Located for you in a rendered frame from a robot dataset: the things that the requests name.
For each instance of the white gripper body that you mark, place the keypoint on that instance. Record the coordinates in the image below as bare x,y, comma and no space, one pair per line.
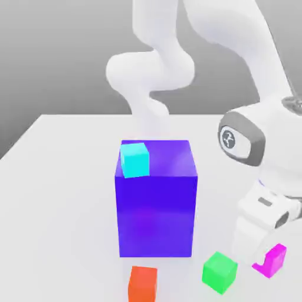
247,238

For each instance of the small magenta cube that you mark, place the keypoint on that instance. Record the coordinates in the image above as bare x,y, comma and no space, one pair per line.
274,262

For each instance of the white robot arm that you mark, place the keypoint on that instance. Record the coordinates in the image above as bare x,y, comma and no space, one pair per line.
155,70

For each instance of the small green cube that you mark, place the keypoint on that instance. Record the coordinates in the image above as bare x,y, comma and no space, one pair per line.
219,272

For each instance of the small orange cube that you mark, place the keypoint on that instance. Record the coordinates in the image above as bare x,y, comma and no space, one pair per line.
142,284

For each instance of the small cyan cube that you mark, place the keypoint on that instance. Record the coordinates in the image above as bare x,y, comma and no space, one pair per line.
135,161

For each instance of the large purple box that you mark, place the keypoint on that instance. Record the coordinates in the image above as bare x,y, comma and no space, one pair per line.
155,212

